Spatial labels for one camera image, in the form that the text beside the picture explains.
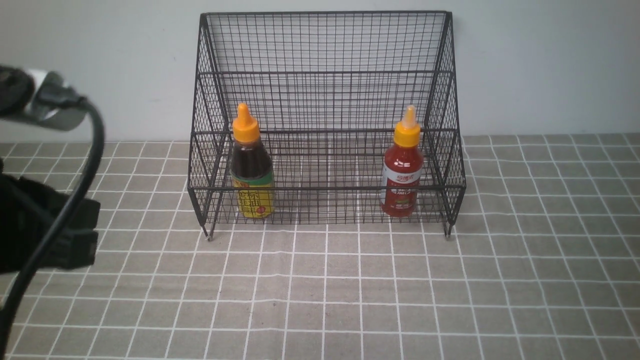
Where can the dark soy sauce bottle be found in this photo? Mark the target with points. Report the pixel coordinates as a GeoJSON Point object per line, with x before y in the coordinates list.
{"type": "Point", "coordinates": [252, 169]}

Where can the black wire mesh shelf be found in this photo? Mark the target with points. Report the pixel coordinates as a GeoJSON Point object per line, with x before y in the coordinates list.
{"type": "Point", "coordinates": [327, 89]}

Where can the grey checkered tablecloth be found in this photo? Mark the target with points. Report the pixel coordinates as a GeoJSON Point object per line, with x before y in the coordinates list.
{"type": "Point", "coordinates": [542, 264]}

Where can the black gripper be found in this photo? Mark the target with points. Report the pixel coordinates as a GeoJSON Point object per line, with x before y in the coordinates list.
{"type": "Point", "coordinates": [27, 210]}

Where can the red chili sauce bottle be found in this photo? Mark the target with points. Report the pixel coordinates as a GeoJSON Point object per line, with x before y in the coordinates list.
{"type": "Point", "coordinates": [402, 168]}

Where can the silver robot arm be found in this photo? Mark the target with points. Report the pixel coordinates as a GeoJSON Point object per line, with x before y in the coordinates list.
{"type": "Point", "coordinates": [26, 98]}

